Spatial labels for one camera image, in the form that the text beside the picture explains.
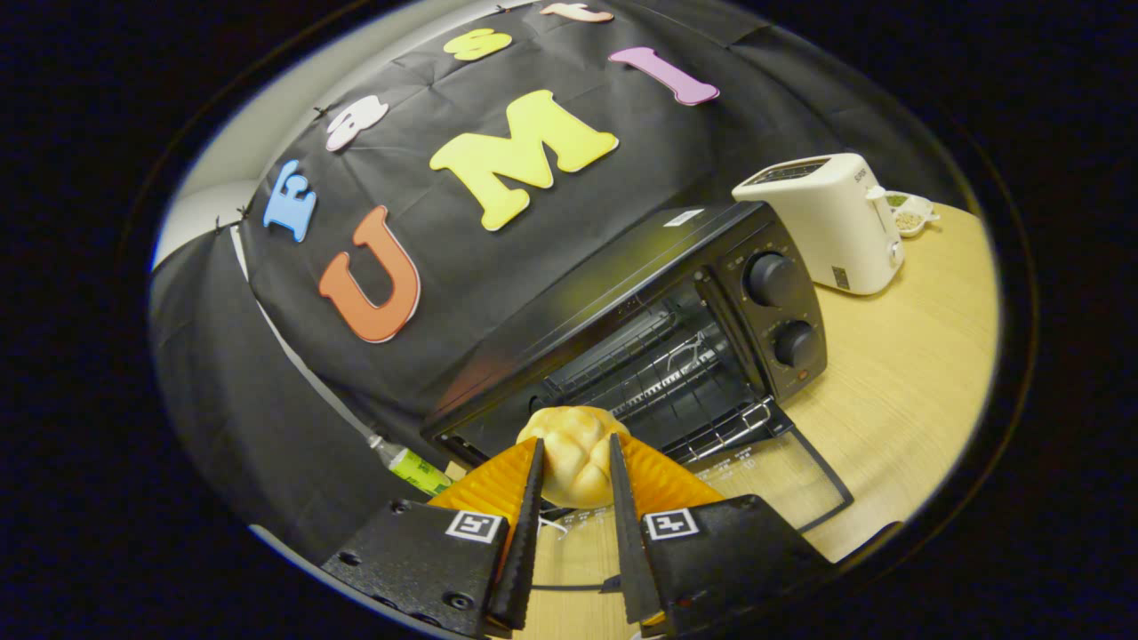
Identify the golden bread roll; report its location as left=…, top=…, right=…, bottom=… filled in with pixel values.
left=517, top=405, right=630, bottom=510

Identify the green label drink bottle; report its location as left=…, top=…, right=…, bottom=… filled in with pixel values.
left=369, top=434, right=454, bottom=497

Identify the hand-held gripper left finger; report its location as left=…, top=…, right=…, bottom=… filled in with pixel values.
left=320, top=437, right=545, bottom=640

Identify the black toaster oven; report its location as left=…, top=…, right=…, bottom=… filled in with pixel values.
left=420, top=201, right=856, bottom=592

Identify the white pop-up toaster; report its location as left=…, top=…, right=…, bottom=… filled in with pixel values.
left=732, top=153, right=908, bottom=296

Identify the white divided snack dish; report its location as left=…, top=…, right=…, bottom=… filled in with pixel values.
left=885, top=190, right=941, bottom=239

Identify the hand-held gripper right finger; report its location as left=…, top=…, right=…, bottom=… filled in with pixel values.
left=608, top=433, right=841, bottom=640

